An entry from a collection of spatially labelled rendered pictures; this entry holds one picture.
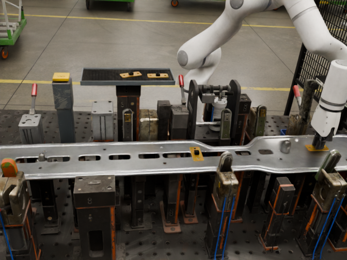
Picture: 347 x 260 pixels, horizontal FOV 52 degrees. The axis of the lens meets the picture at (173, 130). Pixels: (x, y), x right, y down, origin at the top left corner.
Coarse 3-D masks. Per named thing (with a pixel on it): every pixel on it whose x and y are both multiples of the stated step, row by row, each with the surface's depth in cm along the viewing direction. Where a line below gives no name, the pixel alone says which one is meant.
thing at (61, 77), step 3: (54, 75) 140; (57, 75) 140; (60, 75) 140; (63, 75) 141; (66, 75) 141; (69, 75) 142; (54, 78) 138; (57, 78) 138; (60, 78) 138; (63, 78) 138; (66, 78) 138; (60, 81) 140; (63, 81) 141
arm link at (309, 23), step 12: (312, 12) 119; (300, 24) 121; (312, 24) 119; (324, 24) 120; (300, 36) 124; (312, 36) 120; (324, 36) 119; (312, 48) 121; (324, 48) 120; (336, 48) 122
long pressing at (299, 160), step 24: (24, 144) 126; (48, 144) 127; (72, 144) 128; (96, 144) 129; (120, 144) 131; (144, 144) 132; (168, 144) 133; (192, 144) 134; (264, 144) 137; (336, 144) 140; (0, 168) 115; (24, 168) 116; (48, 168) 116; (72, 168) 117; (96, 168) 118; (120, 168) 119; (144, 168) 120; (168, 168) 120; (192, 168) 122; (216, 168) 123; (240, 168) 124; (264, 168) 125; (288, 168) 125; (312, 168) 126; (336, 168) 127
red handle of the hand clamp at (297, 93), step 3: (294, 87) 150; (297, 87) 149; (294, 90) 149; (297, 90) 149; (294, 93) 149; (297, 93) 148; (297, 96) 148; (300, 96) 148; (297, 99) 148; (300, 99) 147; (297, 102) 148; (300, 102) 147; (300, 105) 146; (303, 114) 144; (303, 117) 144; (306, 117) 144
